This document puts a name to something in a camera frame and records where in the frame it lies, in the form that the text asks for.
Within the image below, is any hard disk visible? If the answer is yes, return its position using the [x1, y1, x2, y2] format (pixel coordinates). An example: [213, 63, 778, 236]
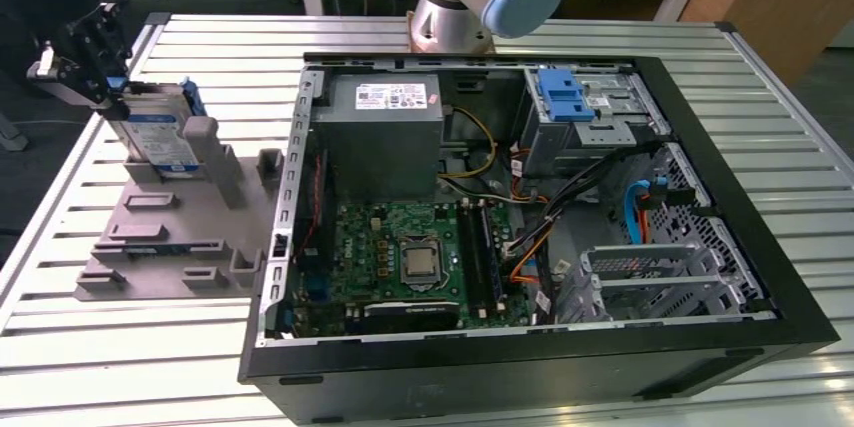
[89, 74, 203, 179]

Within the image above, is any blue data wire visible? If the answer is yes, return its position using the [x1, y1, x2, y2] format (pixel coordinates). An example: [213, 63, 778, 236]
[623, 174, 671, 250]

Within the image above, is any orange red power wire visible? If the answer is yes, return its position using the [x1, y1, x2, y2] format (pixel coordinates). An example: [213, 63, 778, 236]
[635, 181, 668, 250]

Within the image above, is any metal disk bay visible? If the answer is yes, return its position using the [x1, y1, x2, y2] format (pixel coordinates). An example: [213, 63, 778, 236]
[576, 244, 748, 323]

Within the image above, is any grey chair leg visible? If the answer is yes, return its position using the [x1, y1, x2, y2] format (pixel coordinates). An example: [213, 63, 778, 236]
[0, 111, 29, 153]

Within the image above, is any grey plastic parts rack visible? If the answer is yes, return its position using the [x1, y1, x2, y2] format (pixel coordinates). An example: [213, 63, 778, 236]
[75, 115, 287, 303]

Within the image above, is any grey power supply unit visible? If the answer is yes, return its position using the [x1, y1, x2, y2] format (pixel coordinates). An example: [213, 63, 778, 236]
[312, 71, 446, 201]

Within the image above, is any green motherboard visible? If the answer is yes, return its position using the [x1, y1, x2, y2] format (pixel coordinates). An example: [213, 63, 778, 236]
[292, 198, 539, 337]

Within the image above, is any silver CPU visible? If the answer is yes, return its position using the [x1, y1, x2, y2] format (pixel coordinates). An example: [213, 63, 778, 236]
[401, 245, 442, 282]

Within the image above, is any black RAM slot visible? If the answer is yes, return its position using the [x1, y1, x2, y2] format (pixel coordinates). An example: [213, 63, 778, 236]
[490, 206, 512, 309]
[459, 200, 483, 319]
[468, 200, 492, 319]
[480, 204, 503, 313]

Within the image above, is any blue plastic drive latch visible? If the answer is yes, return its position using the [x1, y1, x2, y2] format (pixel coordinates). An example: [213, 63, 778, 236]
[535, 66, 598, 123]

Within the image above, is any black graphics card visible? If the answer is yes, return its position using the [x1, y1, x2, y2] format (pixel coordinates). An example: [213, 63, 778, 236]
[345, 298, 463, 334]

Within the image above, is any metal optical drive cage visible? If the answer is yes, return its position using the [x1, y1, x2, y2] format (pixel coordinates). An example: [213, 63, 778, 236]
[518, 65, 674, 179]

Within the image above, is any black PC case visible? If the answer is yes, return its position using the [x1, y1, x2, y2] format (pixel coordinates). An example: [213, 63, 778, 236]
[237, 50, 841, 423]

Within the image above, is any wooden cabinet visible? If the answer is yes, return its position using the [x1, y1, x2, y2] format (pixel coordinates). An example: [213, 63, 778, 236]
[679, 0, 854, 91]

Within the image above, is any black cable bundle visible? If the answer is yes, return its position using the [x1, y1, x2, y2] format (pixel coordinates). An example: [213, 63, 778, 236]
[506, 143, 671, 259]

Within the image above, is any orange yellow wire bundle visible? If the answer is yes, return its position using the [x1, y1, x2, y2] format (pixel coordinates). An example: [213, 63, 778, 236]
[507, 239, 543, 291]

